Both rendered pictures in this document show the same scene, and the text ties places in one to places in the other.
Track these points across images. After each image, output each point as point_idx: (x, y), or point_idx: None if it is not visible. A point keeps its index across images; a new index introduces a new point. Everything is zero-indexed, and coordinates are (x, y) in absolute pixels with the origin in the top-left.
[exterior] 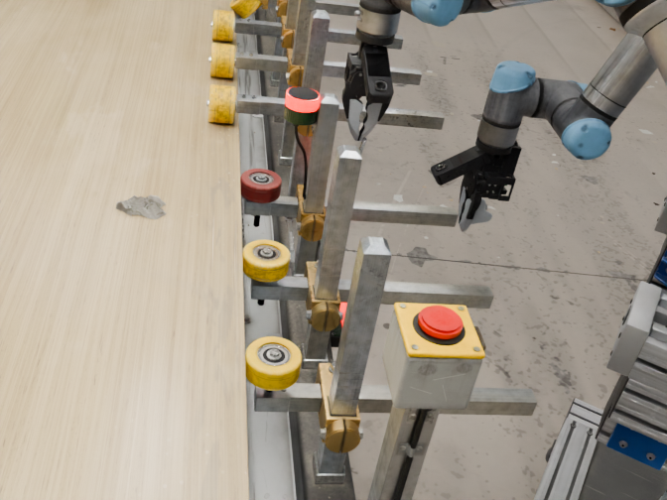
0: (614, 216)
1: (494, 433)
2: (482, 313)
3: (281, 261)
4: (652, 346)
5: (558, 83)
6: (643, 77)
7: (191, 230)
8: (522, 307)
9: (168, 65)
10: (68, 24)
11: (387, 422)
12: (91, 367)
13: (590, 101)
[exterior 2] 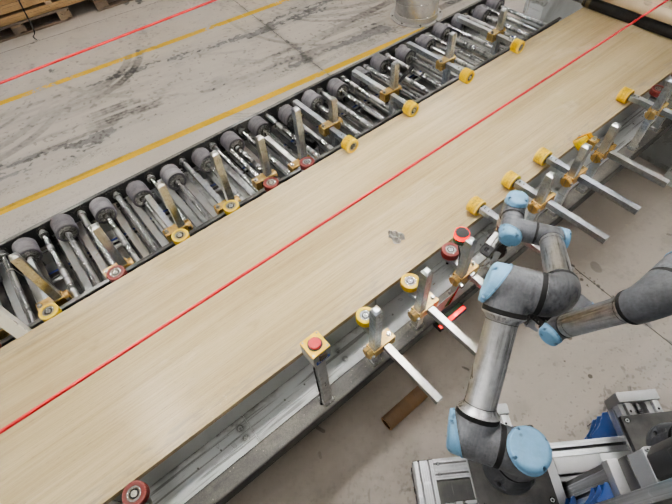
0: None
1: (557, 422)
2: (636, 373)
3: (409, 287)
4: None
5: (579, 300)
6: (579, 330)
7: (399, 255)
8: (670, 390)
9: (491, 169)
10: (478, 125)
11: (512, 373)
12: (322, 281)
13: (557, 320)
